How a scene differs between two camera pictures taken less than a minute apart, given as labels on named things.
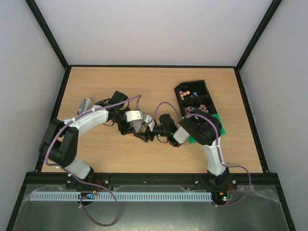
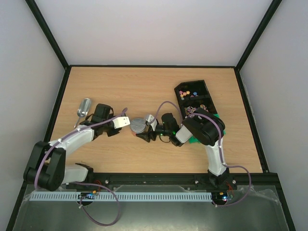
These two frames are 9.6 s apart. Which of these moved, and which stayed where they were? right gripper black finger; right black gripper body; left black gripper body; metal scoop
Moved: left black gripper body
Stayed: right black gripper body; metal scoop; right gripper black finger
